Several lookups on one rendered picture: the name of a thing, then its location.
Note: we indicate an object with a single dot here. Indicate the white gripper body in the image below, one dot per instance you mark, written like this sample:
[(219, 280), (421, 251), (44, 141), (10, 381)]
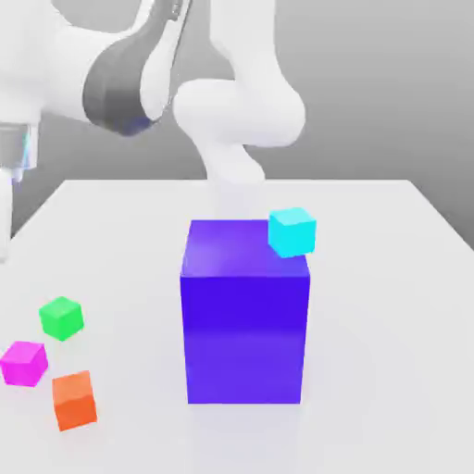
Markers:
[(4, 214)]

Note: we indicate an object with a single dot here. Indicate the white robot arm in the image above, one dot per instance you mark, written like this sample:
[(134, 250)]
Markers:
[(240, 107)]

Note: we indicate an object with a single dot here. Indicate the small green cube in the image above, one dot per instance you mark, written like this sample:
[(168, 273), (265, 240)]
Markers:
[(61, 319)]

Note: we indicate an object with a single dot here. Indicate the small magenta cube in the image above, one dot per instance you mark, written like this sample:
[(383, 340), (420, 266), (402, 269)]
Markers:
[(23, 364)]

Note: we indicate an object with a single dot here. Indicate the small orange cube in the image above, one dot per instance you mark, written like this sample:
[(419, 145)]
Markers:
[(74, 401)]

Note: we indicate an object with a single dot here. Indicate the small cyan cube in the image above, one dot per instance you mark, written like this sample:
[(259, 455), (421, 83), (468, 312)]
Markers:
[(292, 233)]

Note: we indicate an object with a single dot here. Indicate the large purple box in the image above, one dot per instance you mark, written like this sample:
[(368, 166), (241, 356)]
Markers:
[(244, 326)]

